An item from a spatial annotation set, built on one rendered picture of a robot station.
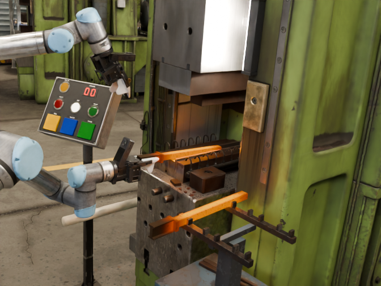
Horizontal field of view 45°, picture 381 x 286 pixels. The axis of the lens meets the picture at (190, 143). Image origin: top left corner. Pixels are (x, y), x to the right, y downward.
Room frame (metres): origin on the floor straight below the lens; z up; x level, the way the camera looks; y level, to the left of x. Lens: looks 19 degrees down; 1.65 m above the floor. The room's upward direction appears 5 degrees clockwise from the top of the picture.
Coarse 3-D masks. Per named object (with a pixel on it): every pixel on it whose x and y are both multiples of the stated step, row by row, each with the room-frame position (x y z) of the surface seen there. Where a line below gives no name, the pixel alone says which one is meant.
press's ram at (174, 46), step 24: (168, 0) 1.79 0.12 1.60; (192, 0) 1.69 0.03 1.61; (216, 0) 1.66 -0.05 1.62; (240, 0) 1.74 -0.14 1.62; (168, 24) 1.79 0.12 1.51; (192, 24) 1.68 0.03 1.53; (216, 24) 1.67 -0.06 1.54; (240, 24) 1.75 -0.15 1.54; (168, 48) 1.78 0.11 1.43; (192, 48) 1.67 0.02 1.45; (216, 48) 1.68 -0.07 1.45; (240, 48) 1.76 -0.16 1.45
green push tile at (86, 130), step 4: (84, 124) 1.97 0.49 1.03; (88, 124) 1.97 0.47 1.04; (92, 124) 1.96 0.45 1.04; (80, 128) 1.97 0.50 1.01; (84, 128) 1.96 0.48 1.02; (88, 128) 1.95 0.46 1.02; (92, 128) 1.95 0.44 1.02; (80, 132) 1.96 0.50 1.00; (84, 132) 1.95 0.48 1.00; (88, 132) 1.94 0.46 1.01; (92, 132) 1.94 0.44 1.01; (80, 136) 1.95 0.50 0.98; (84, 136) 1.94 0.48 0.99; (88, 136) 1.93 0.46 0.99
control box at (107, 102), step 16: (64, 80) 2.15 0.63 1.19; (64, 96) 2.10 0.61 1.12; (80, 96) 2.07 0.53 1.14; (96, 96) 2.04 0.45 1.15; (112, 96) 2.02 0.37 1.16; (48, 112) 2.08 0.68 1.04; (64, 112) 2.05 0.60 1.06; (80, 112) 2.02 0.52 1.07; (112, 112) 2.02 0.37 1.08; (96, 128) 1.95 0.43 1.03; (96, 144) 1.91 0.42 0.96
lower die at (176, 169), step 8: (200, 144) 1.98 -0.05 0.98; (208, 144) 1.95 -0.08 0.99; (216, 144) 1.96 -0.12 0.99; (224, 144) 1.94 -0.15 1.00; (160, 152) 1.83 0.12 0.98; (208, 152) 1.82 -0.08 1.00; (216, 152) 1.85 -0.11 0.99; (232, 152) 1.87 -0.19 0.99; (168, 160) 1.75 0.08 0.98; (176, 160) 1.71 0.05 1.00; (184, 160) 1.72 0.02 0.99; (192, 160) 1.73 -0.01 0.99; (232, 160) 1.85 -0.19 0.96; (160, 168) 1.79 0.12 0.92; (168, 168) 1.74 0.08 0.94; (176, 168) 1.71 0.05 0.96; (184, 168) 1.67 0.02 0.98; (192, 168) 1.70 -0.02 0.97; (232, 168) 1.85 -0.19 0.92; (176, 176) 1.70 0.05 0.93; (184, 176) 1.67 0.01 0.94
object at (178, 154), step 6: (180, 150) 1.76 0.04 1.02; (186, 150) 1.77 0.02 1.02; (192, 150) 1.78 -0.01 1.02; (198, 150) 1.80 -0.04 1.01; (204, 150) 1.82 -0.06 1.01; (210, 150) 1.84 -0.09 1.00; (138, 156) 1.62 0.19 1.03; (144, 156) 1.63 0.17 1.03; (150, 156) 1.64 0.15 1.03; (156, 156) 1.66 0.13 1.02; (162, 156) 1.67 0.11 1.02; (168, 156) 1.70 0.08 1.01; (174, 156) 1.71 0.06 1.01; (180, 156) 1.74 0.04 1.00; (186, 156) 1.76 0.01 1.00; (162, 162) 1.67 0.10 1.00
